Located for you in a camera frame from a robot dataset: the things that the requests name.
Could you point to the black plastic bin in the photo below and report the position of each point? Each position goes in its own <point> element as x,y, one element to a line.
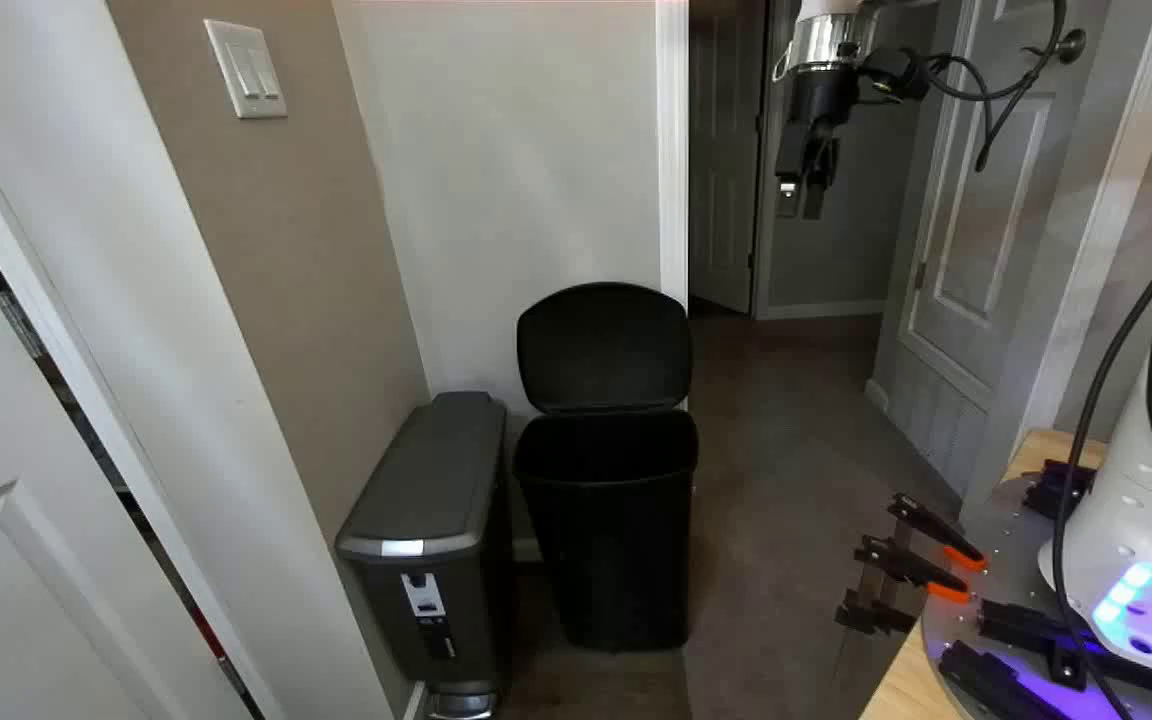
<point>610,504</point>

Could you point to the white wall light switch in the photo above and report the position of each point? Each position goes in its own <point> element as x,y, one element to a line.
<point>244,64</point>

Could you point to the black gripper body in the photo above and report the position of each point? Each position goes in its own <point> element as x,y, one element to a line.
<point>823,102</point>

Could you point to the grey panelled door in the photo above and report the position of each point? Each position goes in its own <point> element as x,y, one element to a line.
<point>987,244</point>

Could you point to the wooden table board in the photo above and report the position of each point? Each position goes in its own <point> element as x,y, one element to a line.
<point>909,686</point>

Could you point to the black bin lid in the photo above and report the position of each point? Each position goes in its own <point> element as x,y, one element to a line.
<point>606,344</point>

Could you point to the grey pedal trash can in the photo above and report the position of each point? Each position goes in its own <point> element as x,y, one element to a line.
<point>429,545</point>

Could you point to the black orange clamp upper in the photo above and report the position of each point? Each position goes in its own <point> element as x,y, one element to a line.
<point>947,533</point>

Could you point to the black orange clamp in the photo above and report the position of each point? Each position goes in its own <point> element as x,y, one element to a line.
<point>914,571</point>
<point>947,533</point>

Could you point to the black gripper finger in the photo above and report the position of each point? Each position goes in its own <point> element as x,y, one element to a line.
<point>791,184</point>
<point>823,174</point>

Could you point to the white closet door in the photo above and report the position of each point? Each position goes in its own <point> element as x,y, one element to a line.
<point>90,631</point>

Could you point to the black door lever handle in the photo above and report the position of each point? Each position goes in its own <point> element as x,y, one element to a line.
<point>1064,51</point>

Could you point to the black clamp on table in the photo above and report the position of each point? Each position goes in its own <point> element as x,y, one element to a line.
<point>1026,667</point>

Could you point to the black orange clamp lower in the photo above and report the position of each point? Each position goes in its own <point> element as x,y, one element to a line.
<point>914,571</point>

